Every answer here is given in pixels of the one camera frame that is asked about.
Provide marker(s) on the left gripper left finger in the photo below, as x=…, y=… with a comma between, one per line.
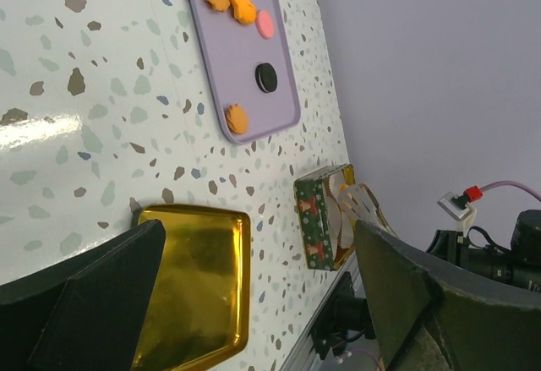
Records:
x=85, y=312

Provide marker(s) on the aluminium front rail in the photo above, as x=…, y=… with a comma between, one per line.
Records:
x=303, y=355

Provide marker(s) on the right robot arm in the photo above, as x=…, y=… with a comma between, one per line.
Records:
x=477, y=252

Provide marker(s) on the gold tin lid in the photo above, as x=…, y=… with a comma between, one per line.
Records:
x=198, y=315

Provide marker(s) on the purple tray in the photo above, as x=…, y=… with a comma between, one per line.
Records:
x=231, y=52

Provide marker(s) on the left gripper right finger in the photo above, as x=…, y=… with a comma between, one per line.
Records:
x=429, y=314

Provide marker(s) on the orange star cookie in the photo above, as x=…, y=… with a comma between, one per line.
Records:
x=244, y=11

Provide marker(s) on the pink round cookie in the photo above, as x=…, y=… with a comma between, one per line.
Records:
x=265, y=24

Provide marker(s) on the black sandwich cookie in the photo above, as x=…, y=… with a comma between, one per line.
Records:
x=265, y=77

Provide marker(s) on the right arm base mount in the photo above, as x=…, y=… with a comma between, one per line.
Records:
x=344, y=320

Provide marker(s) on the green cookie tin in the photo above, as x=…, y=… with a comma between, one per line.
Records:
x=326, y=229

